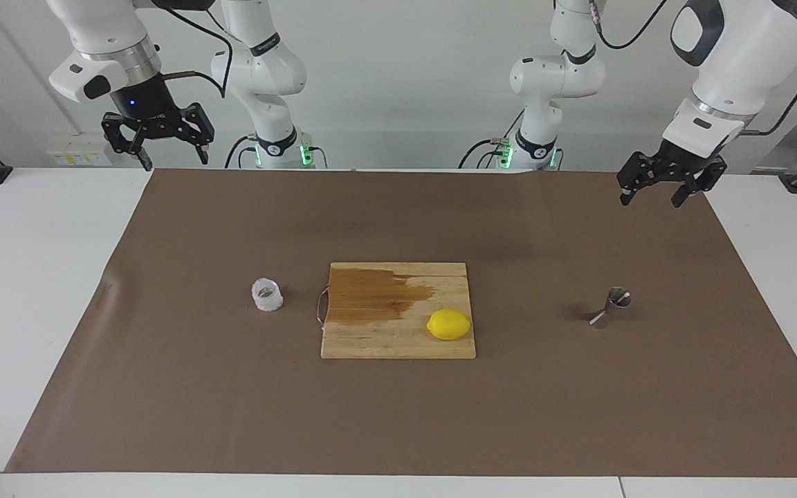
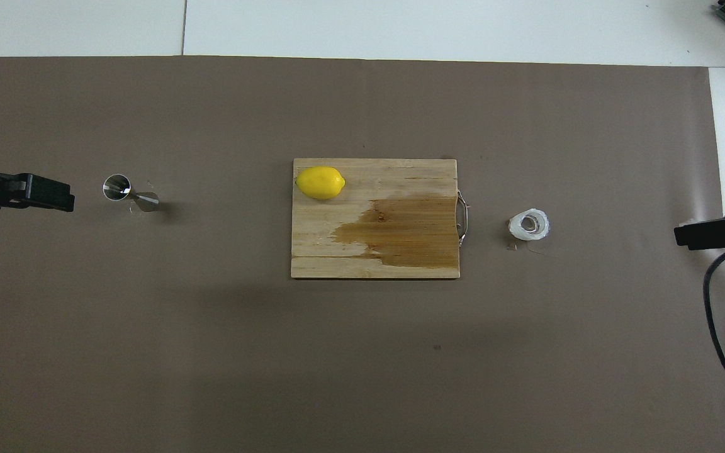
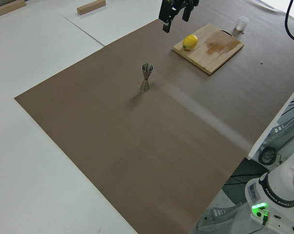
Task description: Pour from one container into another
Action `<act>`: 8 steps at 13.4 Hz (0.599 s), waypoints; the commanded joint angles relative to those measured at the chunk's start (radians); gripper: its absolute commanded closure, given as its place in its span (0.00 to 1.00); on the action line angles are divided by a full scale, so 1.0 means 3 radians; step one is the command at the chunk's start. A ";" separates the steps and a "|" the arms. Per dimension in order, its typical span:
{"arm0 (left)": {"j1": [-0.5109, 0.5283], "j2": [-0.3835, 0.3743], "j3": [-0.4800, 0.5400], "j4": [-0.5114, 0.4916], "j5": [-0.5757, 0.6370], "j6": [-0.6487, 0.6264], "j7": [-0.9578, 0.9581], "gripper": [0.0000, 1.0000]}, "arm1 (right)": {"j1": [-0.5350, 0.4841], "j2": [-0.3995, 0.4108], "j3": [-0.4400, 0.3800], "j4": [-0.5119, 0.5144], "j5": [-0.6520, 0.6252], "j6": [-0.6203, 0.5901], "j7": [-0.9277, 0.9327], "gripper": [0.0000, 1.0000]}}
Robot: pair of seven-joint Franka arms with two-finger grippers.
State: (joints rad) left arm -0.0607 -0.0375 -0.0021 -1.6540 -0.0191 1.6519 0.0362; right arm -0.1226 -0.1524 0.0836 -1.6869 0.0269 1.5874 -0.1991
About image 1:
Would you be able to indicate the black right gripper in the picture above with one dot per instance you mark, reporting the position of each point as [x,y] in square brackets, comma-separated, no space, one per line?
[146,104]

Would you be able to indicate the small clear textured glass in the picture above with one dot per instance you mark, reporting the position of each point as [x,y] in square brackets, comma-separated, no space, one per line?
[267,297]

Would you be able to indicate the steel double jigger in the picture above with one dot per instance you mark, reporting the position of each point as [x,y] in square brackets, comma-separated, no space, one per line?
[618,299]

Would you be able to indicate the yellow lemon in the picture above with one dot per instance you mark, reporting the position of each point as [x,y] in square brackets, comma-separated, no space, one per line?
[449,325]

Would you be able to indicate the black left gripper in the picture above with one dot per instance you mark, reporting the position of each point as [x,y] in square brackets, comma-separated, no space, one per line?
[689,164]

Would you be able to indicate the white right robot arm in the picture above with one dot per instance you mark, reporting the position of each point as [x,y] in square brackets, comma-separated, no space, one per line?
[260,69]

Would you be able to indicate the wooden cutting board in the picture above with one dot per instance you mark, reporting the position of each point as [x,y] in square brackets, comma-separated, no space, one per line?
[385,342]

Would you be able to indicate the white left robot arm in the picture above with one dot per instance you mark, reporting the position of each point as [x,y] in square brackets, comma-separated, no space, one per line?
[744,55]

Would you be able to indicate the brown paper table mat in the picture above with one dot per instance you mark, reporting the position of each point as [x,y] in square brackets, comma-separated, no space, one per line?
[163,346]

